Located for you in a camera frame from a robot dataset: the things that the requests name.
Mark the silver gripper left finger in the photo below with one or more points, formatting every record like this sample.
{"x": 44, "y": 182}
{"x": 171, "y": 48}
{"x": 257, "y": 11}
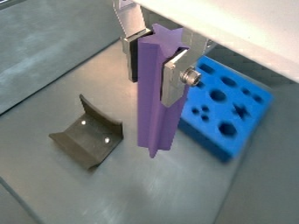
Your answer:
{"x": 131, "y": 19}

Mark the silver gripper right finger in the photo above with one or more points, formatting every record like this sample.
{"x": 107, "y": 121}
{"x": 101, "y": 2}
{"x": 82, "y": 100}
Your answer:
{"x": 179, "y": 73}

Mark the purple star-shaped peg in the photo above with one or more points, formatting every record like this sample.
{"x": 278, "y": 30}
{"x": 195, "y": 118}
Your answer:
{"x": 157, "y": 120}

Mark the blue foam shape board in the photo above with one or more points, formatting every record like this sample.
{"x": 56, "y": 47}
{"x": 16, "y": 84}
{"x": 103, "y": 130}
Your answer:
{"x": 223, "y": 109}

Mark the dark grey curved block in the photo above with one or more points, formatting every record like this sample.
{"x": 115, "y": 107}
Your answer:
{"x": 91, "y": 138}

